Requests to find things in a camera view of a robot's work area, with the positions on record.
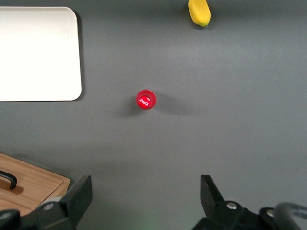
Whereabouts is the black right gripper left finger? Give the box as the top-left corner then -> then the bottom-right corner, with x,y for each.
35,174 -> 93,230

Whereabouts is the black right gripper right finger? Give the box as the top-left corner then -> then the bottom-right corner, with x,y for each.
191,174 -> 260,230

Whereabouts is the red-capped coke bottle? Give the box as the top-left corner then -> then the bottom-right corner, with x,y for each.
135,89 -> 157,111

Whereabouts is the white rectangular tray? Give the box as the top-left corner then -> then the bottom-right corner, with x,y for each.
0,6 -> 83,102

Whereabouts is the wooden drawer cabinet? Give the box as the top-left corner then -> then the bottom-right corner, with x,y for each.
0,152 -> 71,216

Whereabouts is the wooden lower drawer front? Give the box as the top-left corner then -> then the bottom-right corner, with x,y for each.
0,165 -> 65,211

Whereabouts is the yellow lemon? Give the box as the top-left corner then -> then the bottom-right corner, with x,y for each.
188,0 -> 212,27

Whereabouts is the black lower drawer handle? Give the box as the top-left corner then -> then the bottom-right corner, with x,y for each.
0,170 -> 18,190

